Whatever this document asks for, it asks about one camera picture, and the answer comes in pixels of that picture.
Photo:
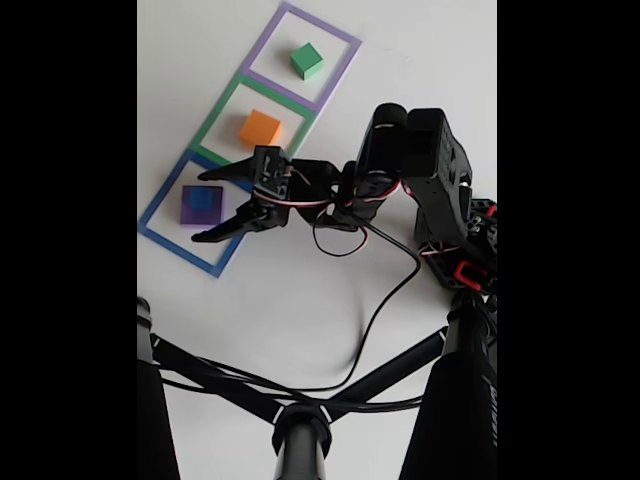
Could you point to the camera circuit board blue mount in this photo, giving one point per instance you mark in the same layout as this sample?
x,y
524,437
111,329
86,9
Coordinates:
x,y
272,172

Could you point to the purple square block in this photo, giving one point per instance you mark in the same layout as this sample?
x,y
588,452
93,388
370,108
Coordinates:
x,y
200,217

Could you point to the green square block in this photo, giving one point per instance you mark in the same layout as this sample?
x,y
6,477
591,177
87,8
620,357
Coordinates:
x,y
305,60

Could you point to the orange square block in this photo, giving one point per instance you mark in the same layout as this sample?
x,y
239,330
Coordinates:
x,y
260,129

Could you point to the small blue cube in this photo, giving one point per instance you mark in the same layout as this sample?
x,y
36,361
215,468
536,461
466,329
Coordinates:
x,y
200,197

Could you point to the red clamp piece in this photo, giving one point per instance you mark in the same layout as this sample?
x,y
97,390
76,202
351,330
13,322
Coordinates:
x,y
470,272

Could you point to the blue tape square outline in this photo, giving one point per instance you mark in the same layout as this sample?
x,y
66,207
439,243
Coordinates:
x,y
160,205

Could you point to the green tape square outline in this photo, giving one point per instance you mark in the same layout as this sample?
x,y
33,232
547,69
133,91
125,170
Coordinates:
x,y
212,120

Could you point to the black tripod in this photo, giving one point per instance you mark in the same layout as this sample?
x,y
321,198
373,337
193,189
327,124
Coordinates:
x,y
300,445

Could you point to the purple tape square outline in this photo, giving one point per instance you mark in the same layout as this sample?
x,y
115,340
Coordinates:
x,y
345,65

